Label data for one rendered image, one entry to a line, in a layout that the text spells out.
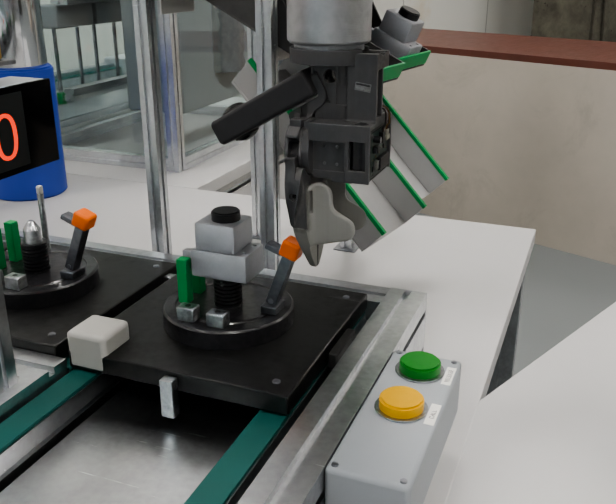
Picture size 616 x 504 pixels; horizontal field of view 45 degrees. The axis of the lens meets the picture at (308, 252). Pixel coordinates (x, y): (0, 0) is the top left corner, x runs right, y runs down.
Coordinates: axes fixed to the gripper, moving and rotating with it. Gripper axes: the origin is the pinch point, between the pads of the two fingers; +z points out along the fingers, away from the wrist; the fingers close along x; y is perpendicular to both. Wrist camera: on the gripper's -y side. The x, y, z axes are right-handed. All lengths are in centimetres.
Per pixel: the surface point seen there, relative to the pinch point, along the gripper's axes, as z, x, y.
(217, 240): -0.8, -2.2, -9.0
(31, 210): 20, 49, -80
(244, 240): -0.3, 0.1, -7.1
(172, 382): 9.6, -13.0, -8.5
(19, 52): -10, 56, -84
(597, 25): 19, 569, 13
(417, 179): 5.1, 47.7, -0.2
